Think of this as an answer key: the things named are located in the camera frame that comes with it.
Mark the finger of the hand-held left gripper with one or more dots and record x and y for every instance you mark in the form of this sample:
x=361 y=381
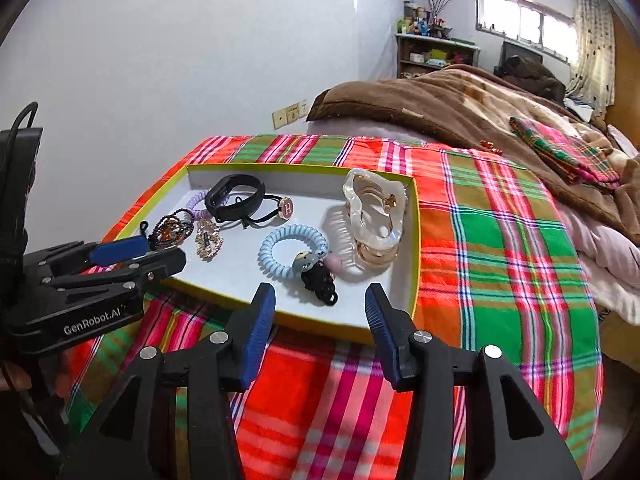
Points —
x=120 y=252
x=155 y=266

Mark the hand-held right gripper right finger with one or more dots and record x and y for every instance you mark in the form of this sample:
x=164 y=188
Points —
x=381 y=327

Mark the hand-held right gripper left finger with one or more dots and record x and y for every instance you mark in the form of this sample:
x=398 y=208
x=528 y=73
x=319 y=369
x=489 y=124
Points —
x=259 y=332

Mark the gold rhinestone hair accessory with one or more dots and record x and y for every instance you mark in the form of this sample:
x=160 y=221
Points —
x=205 y=241

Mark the yellow shallow cardboard box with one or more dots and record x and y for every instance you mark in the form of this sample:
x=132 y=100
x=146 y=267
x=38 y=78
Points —
x=235 y=270

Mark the black smart band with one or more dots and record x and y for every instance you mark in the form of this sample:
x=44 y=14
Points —
x=214 y=203

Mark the person's left hand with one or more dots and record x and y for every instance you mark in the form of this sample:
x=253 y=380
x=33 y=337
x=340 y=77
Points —
x=12 y=377

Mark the gold claw clip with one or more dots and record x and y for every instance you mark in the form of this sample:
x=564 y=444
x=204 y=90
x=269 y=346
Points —
x=378 y=256

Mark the clear translucent claw clip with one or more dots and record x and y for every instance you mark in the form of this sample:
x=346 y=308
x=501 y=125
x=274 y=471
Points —
x=356 y=220

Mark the red green plaid bedsheet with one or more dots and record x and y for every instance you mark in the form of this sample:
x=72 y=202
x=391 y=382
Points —
x=500 y=260

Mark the small orange beaded trinket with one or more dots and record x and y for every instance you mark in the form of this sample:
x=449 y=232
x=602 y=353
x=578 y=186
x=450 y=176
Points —
x=491 y=147

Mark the brown fleece blanket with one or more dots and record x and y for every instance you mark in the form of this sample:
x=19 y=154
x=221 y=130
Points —
x=400 y=100

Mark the pale pink quilt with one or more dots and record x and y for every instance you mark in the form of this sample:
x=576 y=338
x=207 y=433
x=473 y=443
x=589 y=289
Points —
x=605 y=260

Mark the folded plaid cloth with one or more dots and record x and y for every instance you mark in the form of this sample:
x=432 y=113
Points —
x=565 y=150

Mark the dark jacket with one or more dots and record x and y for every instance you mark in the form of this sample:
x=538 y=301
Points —
x=535 y=77

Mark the black monitor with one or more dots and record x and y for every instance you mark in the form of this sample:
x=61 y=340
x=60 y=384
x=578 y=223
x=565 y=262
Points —
x=515 y=52

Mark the cluster of bottles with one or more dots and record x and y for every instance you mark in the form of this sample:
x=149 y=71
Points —
x=417 y=22

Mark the window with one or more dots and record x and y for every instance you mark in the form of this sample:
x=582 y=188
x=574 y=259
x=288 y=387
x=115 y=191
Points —
x=525 y=20

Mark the spotted cream curtain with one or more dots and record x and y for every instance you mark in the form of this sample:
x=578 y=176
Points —
x=592 y=50

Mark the wooden wardrobe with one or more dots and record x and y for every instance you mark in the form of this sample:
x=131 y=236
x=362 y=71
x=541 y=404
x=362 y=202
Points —
x=625 y=75

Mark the beige wall socket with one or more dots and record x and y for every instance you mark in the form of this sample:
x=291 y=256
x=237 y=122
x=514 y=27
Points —
x=290 y=115

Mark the white wall shelf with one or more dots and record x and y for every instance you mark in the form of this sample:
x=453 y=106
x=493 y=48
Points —
x=425 y=55

